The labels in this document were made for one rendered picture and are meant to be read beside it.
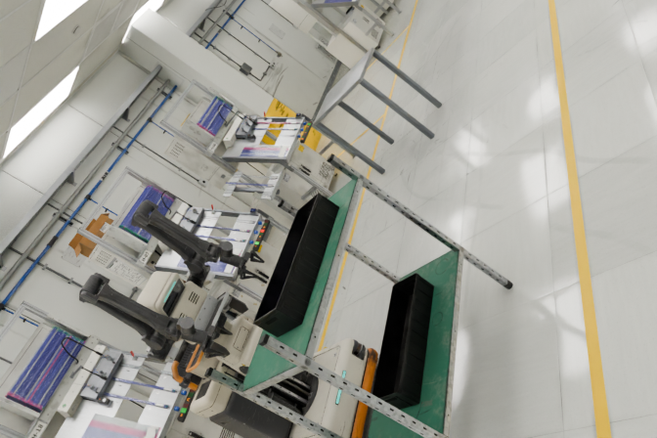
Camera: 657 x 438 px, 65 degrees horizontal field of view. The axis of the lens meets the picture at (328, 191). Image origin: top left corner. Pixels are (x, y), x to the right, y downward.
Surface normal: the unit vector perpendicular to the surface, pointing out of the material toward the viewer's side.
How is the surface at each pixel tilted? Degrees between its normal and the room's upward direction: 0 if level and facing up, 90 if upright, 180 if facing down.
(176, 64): 90
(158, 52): 90
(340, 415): 90
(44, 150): 90
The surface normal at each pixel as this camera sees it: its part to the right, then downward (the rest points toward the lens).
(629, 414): -0.79, -0.55
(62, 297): 0.56, -0.47
